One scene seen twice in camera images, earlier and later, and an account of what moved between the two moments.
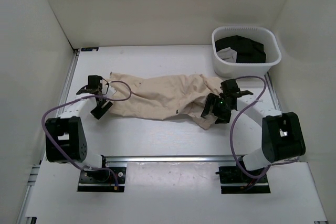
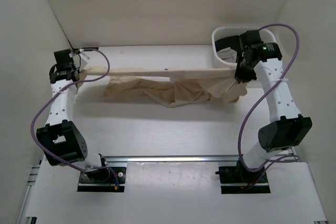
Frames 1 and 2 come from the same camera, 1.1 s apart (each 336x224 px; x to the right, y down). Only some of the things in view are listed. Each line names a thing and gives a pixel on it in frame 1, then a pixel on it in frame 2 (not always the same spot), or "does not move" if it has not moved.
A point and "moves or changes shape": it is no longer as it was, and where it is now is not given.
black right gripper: [223, 118] → [241, 77]
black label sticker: [90, 49] does not move
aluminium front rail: [169, 159] does not move
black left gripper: [97, 112] → [75, 68]
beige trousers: [163, 97] moves or changes shape
